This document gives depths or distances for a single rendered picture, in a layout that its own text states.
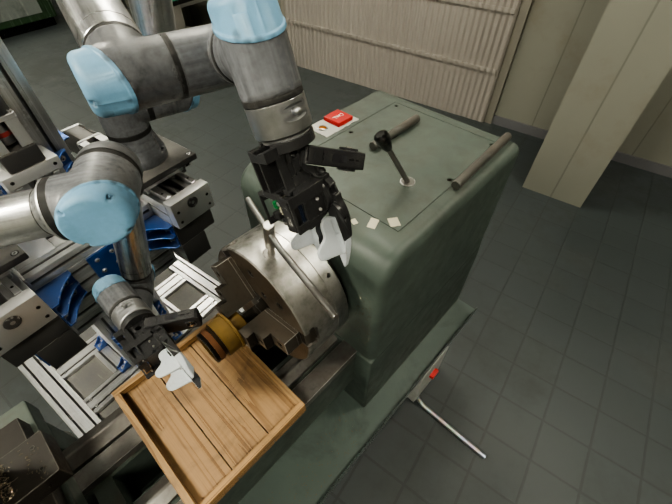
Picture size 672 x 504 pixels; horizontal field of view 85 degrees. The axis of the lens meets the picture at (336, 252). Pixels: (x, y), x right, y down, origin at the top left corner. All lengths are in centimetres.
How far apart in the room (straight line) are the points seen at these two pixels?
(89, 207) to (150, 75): 29
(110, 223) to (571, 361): 213
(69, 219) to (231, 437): 57
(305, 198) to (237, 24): 20
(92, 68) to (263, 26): 19
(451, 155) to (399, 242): 35
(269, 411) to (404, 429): 103
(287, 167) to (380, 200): 40
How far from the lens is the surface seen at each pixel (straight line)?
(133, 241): 99
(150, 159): 119
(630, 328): 263
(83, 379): 204
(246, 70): 45
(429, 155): 100
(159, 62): 52
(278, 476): 128
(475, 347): 215
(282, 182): 49
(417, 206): 83
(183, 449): 99
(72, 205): 72
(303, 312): 74
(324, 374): 101
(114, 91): 51
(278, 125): 45
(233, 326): 80
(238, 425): 97
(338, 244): 54
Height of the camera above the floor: 179
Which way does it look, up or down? 48 degrees down
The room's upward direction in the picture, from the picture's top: straight up
